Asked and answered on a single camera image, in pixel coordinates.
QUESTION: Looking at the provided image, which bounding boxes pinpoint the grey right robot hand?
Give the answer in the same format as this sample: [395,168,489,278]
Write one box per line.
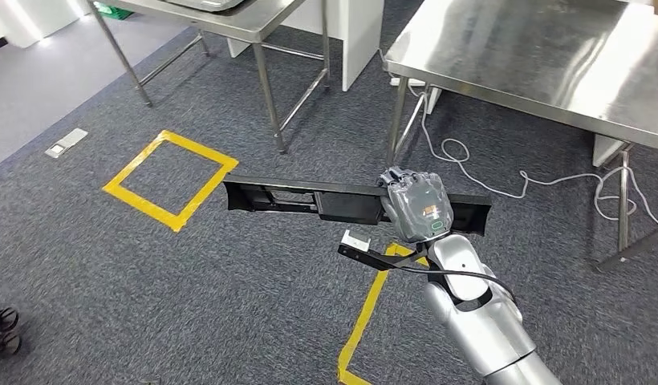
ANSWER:
[376,166,456,245]

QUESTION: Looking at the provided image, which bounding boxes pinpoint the long black plastic panel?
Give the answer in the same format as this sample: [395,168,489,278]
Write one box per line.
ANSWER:
[222,174,493,237]

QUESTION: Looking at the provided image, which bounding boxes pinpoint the yellow floor tape square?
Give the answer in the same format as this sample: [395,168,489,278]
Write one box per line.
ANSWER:
[336,242,431,385]
[101,129,240,233]

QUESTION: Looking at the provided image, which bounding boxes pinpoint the white cabinet panel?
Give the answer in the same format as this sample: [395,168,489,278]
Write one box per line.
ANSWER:
[591,132,629,169]
[226,0,386,92]

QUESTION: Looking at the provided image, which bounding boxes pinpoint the stainless steel table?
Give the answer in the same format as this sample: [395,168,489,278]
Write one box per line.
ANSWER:
[383,0,658,274]
[84,0,333,156]

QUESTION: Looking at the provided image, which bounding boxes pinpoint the grey tray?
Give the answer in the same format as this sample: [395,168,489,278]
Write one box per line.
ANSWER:
[161,0,248,14]

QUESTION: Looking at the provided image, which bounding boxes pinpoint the silver floor outlet plate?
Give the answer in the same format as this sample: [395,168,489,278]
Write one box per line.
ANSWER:
[43,127,90,160]

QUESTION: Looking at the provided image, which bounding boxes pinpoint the green plastic crate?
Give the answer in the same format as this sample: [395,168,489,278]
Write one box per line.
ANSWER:
[92,0,134,22]

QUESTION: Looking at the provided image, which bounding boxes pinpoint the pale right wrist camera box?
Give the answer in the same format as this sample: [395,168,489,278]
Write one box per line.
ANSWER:
[341,229,372,253]

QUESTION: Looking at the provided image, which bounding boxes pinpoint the black camera bracket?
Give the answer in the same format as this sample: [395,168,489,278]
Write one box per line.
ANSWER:
[336,241,431,272]

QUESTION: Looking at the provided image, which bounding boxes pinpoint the white power cable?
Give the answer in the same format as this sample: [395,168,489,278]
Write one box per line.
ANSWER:
[379,47,658,229]

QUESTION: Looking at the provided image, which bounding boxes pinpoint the black camera cable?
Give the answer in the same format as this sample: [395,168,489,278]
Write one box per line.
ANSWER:
[398,262,516,304]

